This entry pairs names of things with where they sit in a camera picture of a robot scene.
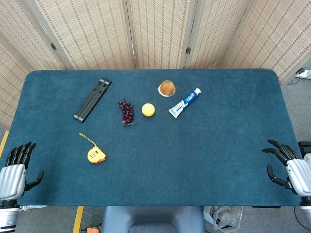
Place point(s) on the yellow tape measure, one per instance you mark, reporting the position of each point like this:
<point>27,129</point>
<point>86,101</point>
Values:
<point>96,155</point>

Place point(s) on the clear plastic bag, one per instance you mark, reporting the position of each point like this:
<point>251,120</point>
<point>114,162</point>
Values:
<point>224,217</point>

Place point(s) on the orange device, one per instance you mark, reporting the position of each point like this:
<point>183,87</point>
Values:
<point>90,229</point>

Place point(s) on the blue table cloth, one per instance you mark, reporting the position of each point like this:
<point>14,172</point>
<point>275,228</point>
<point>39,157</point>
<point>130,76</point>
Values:
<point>155,155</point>

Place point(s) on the yellow ball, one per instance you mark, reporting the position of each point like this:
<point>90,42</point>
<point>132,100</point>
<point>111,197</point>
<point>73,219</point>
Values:
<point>148,110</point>

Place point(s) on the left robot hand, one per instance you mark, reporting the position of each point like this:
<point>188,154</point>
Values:
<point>12,174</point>

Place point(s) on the black box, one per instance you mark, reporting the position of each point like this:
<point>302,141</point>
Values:
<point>305,149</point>

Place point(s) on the dark red grape bunch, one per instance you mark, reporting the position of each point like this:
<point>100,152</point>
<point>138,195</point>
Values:
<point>127,112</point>

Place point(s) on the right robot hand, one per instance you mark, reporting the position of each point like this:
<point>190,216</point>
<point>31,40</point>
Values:
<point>297,170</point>

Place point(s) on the white blue toothpaste tube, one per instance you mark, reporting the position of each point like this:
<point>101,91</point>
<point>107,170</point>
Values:
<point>184,103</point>

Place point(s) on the black folding stand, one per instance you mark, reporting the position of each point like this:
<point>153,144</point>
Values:
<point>92,103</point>

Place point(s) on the white power strip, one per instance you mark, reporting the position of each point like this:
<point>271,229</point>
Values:
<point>305,73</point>

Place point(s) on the orange jelly cup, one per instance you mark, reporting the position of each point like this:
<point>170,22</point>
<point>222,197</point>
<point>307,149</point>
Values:
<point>167,88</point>

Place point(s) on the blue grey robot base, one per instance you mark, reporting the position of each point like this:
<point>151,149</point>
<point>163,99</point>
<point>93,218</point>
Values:
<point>153,219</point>

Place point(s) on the bamboo folding screen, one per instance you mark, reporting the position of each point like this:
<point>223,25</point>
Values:
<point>155,31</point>

